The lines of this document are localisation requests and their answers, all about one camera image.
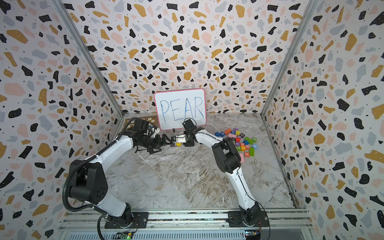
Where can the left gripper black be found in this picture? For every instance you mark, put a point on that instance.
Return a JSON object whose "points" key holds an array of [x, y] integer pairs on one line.
{"points": [[158, 143]]}

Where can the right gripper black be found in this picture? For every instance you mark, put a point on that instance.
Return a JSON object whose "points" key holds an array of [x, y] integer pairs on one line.
{"points": [[189, 144]]}

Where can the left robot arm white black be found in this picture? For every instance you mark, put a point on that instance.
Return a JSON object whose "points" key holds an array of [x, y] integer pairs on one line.
{"points": [[86, 185]]}

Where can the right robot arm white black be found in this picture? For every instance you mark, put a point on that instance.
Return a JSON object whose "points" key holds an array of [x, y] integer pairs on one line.
{"points": [[228, 161]]}

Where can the wooden chessboard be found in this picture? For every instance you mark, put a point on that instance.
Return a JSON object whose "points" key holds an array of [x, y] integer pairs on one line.
{"points": [[144, 125]]}

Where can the orange block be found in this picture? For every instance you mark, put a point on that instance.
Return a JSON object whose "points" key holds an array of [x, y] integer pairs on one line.
{"points": [[227, 131]]}

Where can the pink flat block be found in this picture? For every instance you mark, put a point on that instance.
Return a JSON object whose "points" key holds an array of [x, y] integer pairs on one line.
{"points": [[242, 157]]}

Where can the green block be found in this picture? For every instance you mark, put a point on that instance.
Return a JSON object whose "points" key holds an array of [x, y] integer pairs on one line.
{"points": [[250, 141]]}

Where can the whiteboard with pink frame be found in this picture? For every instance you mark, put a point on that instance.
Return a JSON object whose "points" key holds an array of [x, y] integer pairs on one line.
{"points": [[174, 107]]}

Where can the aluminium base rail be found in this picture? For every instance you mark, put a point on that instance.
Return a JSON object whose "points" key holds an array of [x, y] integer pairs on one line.
{"points": [[190, 224]]}

